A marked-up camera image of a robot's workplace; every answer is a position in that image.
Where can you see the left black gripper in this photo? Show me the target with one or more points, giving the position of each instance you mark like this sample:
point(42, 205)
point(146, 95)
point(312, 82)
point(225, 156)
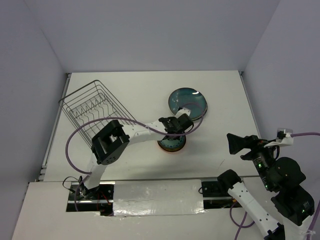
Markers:
point(171, 118)

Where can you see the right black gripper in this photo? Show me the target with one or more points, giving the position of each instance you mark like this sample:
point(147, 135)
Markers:
point(253, 142)

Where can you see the green blue patterned small plate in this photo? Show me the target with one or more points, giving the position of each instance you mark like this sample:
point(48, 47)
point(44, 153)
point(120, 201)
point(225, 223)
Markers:
point(172, 143)

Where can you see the orange small plate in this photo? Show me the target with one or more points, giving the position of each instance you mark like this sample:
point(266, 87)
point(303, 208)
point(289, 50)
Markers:
point(172, 150)

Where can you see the dark green plate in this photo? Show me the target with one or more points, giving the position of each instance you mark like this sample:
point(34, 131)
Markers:
point(186, 97)

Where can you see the blue white floral plate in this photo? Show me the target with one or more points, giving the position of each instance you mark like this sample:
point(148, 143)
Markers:
point(197, 113)

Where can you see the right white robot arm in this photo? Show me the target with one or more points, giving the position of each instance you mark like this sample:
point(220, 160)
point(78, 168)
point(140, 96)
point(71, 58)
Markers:
point(283, 176)

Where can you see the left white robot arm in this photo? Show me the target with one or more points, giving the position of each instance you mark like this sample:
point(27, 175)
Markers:
point(110, 142)

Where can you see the silver tape sheet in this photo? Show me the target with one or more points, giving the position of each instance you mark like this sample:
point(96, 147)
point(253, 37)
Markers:
point(157, 198)

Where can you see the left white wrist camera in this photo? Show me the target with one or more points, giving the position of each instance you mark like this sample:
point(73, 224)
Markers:
point(182, 111)

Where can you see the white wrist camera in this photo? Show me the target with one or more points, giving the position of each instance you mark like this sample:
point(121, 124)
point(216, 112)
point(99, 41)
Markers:
point(182, 111)
point(283, 138)

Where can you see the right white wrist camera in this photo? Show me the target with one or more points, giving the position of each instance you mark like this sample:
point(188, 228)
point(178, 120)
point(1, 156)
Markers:
point(283, 138)

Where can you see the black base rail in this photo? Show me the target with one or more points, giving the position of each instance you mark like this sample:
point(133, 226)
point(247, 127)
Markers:
point(102, 203)

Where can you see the grey wire dish rack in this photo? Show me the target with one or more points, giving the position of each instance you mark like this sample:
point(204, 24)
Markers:
point(90, 102)

